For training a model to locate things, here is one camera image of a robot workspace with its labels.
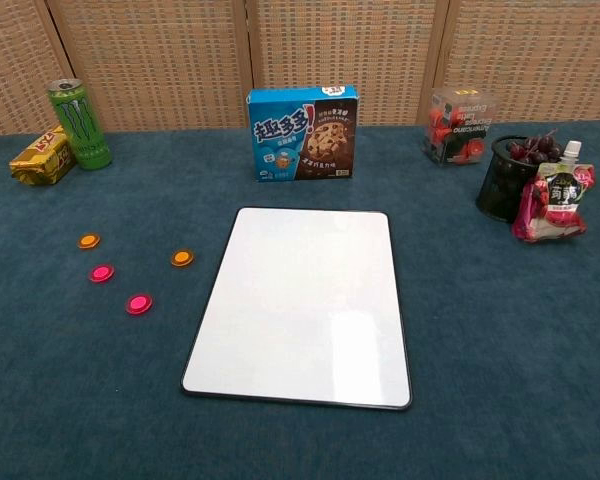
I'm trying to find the white magnetic board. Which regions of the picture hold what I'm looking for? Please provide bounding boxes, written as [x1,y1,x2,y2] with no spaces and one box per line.
[180,206,413,412]

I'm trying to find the blue chocolate cookie box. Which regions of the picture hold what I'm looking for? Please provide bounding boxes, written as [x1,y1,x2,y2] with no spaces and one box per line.
[245,85,360,184]

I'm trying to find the clear box of coffee capsules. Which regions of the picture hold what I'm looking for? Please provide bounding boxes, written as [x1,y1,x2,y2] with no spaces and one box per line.
[423,87,498,167]

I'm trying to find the black mesh cup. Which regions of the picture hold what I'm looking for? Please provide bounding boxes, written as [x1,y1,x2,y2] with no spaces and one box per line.
[475,135,564,224]

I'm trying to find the woven wooden folding screen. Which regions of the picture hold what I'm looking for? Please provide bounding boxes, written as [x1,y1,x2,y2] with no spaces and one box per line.
[0,0,600,137]

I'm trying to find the green energy drink can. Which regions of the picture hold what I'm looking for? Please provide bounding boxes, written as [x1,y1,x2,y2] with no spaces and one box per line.
[47,78,114,172]

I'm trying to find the dark red cherries bunch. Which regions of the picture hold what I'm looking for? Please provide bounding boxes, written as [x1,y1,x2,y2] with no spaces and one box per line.
[504,129,564,165]

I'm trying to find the pink jelly drink pouch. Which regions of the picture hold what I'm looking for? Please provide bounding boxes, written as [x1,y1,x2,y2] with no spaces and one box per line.
[511,140,597,245]

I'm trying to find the yellow gold snack box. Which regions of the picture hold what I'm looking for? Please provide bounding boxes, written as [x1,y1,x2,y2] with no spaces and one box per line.
[8,123,78,187]

